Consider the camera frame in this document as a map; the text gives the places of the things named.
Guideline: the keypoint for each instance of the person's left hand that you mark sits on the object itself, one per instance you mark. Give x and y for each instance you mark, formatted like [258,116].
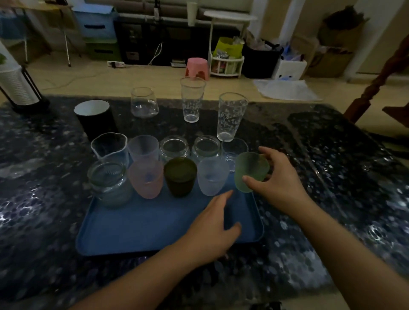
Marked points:
[206,238]

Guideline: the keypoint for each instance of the person's right hand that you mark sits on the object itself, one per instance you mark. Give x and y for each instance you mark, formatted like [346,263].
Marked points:
[282,185]

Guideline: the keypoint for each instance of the person's left thumb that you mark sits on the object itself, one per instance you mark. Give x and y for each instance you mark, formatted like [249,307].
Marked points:
[232,230]

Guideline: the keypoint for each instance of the person's right thumb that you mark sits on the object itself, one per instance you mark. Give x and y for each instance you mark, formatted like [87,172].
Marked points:
[254,184]

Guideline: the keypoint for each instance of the green frosted plastic cup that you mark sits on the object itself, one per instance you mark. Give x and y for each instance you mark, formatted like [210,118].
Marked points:
[249,171]

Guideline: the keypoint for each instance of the person's right forearm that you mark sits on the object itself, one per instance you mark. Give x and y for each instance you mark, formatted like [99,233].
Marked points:
[348,255]

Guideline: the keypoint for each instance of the person's left forearm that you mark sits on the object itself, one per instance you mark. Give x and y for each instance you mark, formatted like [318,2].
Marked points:
[137,277]

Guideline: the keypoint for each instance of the clear glass mug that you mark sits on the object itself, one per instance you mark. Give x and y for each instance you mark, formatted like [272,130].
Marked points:
[233,148]

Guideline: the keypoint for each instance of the pale blue frosted cup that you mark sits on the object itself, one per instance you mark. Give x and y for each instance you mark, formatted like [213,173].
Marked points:
[211,177]

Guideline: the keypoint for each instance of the small clear glass jar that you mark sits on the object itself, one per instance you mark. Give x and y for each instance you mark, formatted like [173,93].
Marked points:
[207,148]
[174,148]

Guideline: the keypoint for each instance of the tall patterned drinking glass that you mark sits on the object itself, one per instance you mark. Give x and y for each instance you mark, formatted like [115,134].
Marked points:
[192,99]
[231,116]

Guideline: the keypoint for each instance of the dark green cup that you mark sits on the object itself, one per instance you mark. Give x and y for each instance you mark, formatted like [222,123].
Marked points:
[180,177]

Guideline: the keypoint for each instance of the blue plastic tray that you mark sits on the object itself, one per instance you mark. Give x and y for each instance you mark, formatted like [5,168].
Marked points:
[143,223]

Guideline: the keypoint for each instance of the pink frosted plastic cup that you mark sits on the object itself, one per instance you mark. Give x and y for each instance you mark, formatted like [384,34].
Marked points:
[147,180]

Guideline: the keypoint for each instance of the white plastic bag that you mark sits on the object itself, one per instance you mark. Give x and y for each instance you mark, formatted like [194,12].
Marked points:
[284,89]

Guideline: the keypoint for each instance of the white frosted plastic cup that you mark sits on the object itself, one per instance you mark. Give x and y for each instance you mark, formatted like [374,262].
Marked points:
[143,148]

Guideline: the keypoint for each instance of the white storage box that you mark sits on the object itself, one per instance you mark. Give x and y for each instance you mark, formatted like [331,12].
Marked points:
[289,70]

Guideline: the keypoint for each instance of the white basket rack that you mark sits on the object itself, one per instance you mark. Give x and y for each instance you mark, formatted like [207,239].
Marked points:
[227,65]

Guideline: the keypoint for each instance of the black bin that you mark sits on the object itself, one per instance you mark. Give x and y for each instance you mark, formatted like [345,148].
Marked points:
[260,60]

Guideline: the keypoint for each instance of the pink plastic stool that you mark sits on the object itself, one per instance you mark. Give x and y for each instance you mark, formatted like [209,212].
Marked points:
[197,68]

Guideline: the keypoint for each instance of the large clear glass jar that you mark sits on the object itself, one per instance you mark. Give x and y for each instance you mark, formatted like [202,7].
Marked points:
[108,185]

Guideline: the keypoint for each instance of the short clear glass tumbler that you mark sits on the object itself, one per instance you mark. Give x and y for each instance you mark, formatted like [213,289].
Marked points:
[144,103]

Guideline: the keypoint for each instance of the yellow-green bag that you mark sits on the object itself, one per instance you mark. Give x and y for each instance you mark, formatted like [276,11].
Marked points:
[228,48]

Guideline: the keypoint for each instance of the clear wavy-rim glass pitcher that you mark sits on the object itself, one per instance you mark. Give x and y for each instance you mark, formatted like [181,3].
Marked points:
[108,147]

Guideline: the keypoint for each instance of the brown cardboard box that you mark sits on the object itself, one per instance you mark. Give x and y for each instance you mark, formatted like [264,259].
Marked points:
[337,48]

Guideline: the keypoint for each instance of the brown wooden chair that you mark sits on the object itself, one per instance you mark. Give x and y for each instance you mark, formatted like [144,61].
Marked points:
[380,79]

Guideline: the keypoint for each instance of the white round side table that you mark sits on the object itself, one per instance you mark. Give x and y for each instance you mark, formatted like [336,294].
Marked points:
[228,16]

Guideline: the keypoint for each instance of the black cup with white inside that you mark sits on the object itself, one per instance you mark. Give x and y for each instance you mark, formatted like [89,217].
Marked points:
[94,119]

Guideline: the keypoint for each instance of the black cabinet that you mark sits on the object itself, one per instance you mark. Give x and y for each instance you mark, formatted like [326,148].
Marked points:
[153,41]

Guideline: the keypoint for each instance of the white power strip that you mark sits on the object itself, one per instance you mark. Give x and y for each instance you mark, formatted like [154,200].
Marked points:
[116,64]

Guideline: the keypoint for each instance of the green storage box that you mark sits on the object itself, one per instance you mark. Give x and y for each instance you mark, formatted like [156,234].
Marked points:
[102,49]

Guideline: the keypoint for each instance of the blue storage box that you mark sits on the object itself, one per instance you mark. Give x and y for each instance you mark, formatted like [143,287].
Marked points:
[94,24]

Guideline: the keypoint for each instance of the white ribbed lamp black stand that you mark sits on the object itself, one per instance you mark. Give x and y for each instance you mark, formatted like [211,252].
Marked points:
[17,86]

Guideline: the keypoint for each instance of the folding table with metal legs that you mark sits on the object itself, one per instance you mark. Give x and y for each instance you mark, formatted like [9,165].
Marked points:
[48,19]

